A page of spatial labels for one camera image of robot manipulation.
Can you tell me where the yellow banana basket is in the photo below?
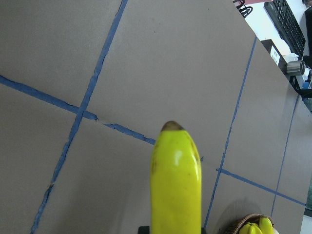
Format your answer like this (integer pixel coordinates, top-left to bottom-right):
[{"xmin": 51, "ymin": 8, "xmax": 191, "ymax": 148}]
[
  {"xmin": 150, "ymin": 120, "xmax": 202, "ymax": 234},
  {"xmin": 259, "ymin": 216, "xmax": 274, "ymax": 234}
]

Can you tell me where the black keyboard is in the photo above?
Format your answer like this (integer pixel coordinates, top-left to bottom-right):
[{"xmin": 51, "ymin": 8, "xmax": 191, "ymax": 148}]
[{"xmin": 264, "ymin": 0, "xmax": 306, "ymax": 58}]

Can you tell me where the brown wicker basket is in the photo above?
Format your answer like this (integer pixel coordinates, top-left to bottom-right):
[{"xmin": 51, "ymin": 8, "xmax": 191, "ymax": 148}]
[{"xmin": 221, "ymin": 214, "xmax": 274, "ymax": 234}]

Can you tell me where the yellow starfruit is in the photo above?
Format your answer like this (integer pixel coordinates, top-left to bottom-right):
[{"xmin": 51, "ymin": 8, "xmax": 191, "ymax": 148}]
[{"xmin": 239, "ymin": 222, "xmax": 262, "ymax": 234}]

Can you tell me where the silver metal cup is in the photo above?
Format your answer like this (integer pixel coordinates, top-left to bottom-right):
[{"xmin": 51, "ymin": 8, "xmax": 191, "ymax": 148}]
[{"xmin": 286, "ymin": 60, "xmax": 306, "ymax": 76}]

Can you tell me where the yellow banana basket back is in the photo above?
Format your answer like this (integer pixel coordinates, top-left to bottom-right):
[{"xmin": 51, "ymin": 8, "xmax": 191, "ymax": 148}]
[{"xmin": 259, "ymin": 216, "xmax": 274, "ymax": 234}]

